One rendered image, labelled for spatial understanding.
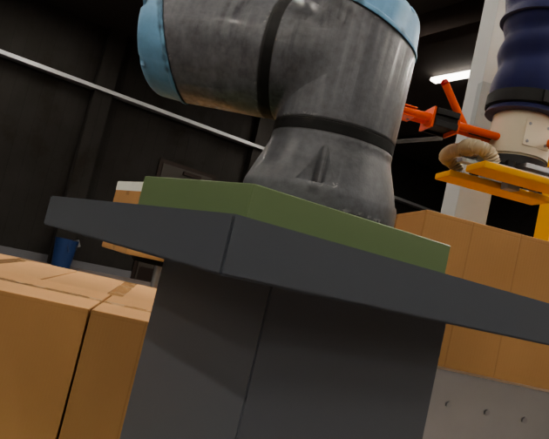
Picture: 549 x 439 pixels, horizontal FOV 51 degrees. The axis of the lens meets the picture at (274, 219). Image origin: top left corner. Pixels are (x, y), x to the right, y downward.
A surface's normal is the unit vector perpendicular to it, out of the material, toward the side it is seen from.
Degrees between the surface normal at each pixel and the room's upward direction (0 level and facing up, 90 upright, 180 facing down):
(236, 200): 90
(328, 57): 95
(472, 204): 90
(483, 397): 90
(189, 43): 108
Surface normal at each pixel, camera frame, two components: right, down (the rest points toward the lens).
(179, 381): -0.81, -0.23
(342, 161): 0.22, -0.35
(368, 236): 0.55, 0.06
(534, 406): 0.16, -0.05
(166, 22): -0.22, -0.06
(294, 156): -0.39, -0.49
